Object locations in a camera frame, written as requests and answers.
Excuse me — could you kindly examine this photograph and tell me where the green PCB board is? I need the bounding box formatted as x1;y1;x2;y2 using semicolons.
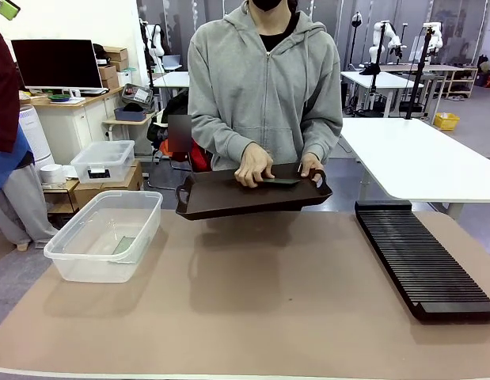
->
261;177;302;188
111;235;137;257

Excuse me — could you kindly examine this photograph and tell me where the clear plastic open box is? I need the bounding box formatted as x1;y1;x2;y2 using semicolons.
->
43;189;164;284

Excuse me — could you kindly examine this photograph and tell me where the black undershirt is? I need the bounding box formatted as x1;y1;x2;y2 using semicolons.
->
258;11;301;53

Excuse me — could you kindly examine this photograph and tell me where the large white table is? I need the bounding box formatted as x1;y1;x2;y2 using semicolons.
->
339;116;490;221

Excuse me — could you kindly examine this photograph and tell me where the small white round device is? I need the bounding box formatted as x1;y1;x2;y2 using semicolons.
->
39;162;68;187

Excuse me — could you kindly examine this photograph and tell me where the clear lidded storage box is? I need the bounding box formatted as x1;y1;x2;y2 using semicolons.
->
70;139;136;184

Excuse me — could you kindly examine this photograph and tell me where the person's right hand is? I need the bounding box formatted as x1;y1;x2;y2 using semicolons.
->
233;142;275;189

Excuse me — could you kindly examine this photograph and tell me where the bystander in maroon top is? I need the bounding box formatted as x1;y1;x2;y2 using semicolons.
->
0;23;60;251

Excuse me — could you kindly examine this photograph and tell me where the white cabinet wooden top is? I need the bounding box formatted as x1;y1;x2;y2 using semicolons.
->
18;85;125;165

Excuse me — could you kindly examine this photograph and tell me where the black face mask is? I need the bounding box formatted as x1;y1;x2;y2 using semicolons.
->
251;0;284;12

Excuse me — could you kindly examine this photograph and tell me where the person's right forearm grey sleeve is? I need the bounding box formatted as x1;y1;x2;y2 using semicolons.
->
191;116;258;160

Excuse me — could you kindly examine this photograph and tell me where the chair with piled clothes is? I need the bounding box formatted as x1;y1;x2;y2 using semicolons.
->
146;89;212;192

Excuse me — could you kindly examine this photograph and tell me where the white air purifier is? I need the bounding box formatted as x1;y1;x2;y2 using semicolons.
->
17;104;56;172

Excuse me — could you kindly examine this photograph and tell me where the yellow plastic basket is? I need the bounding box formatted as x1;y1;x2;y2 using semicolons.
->
432;112;462;131

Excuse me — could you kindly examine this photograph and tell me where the black camera stand pole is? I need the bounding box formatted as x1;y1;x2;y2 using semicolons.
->
404;25;436;120
359;21;389;112

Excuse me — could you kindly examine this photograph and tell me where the small wooden side table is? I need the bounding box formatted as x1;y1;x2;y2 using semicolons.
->
101;110;159;143

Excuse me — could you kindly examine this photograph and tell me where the black slotted PCB rack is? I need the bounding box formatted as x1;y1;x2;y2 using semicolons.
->
354;199;490;323

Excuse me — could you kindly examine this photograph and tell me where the wooden shelf bench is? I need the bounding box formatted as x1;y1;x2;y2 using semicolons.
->
381;62;480;101

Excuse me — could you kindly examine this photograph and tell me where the person's left forearm grey sleeve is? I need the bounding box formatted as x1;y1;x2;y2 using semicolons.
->
298;116;344;164

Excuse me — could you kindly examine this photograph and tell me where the black computer monitor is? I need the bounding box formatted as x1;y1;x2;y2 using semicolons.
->
10;38;111;98

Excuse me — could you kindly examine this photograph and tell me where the person's left hand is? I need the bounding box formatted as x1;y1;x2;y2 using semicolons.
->
298;151;326;178

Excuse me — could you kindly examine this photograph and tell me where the tilted grey tray with label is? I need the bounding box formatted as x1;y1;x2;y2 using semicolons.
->
120;82;154;105

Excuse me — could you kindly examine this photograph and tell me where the grey zip hoodie torso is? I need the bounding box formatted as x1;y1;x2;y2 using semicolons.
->
187;2;344;172

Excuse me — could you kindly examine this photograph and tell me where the white background table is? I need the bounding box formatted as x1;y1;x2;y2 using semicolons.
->
340;70;426;119
150;70;191;112

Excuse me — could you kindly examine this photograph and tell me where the dark brown serving tray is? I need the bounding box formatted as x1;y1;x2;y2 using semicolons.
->
174;161;334;222

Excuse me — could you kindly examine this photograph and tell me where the large cardboard box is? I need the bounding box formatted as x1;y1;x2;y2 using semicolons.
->
72;159;145;209

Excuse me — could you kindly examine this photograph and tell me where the grey blue bin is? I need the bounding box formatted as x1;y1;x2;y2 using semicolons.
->
113;105;148;122

